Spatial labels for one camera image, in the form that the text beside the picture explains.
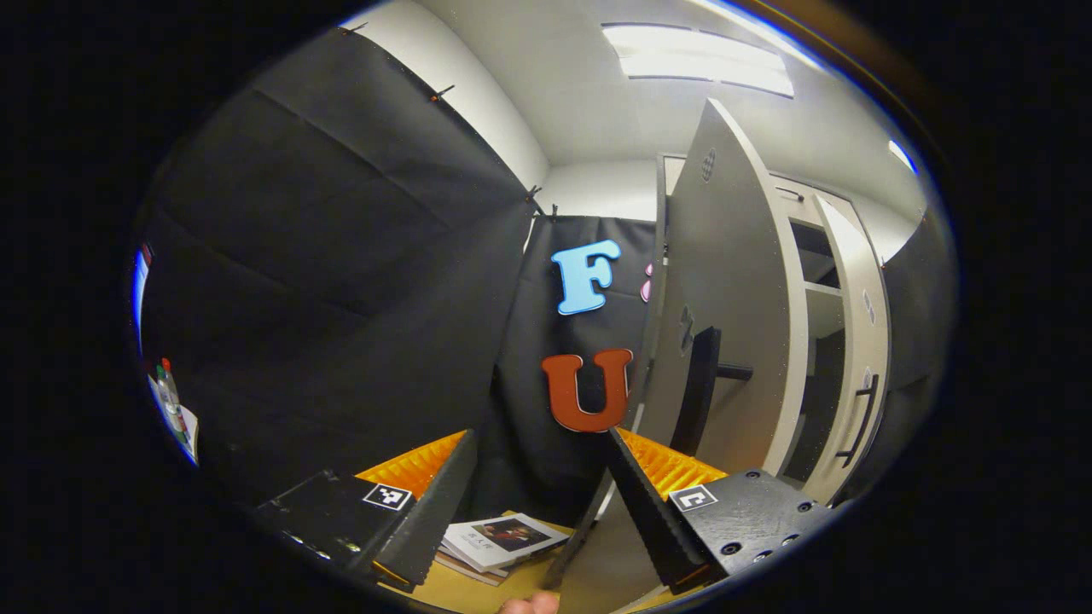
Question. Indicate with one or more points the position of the white paper sheet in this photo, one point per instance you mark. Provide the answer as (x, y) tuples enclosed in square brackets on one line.
[(183, 426)]

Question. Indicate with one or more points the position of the rectangular ceiling light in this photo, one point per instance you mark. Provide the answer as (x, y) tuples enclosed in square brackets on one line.
[(699, 60)]

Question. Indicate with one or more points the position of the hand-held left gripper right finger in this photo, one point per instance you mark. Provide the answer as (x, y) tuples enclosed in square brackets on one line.
[(648, 512)]

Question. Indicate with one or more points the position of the small red-capped bottle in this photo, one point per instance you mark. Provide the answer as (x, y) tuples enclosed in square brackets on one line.
[(166, 388)]

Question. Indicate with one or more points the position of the white cover book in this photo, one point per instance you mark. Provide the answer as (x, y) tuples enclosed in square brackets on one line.
[(503, 537)]

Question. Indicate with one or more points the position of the white cabinet door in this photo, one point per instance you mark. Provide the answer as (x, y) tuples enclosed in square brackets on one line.
[(742, 256), (862, 341)]

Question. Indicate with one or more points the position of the white cabinet drawer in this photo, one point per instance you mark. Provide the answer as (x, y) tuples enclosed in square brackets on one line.
[(819, 200)]

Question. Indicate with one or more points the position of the small ceiling light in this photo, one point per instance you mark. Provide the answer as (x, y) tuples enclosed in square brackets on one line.
[(902, 156)]

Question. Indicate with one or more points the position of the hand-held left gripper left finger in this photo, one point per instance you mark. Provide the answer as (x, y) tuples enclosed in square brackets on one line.
[(435, 512)]

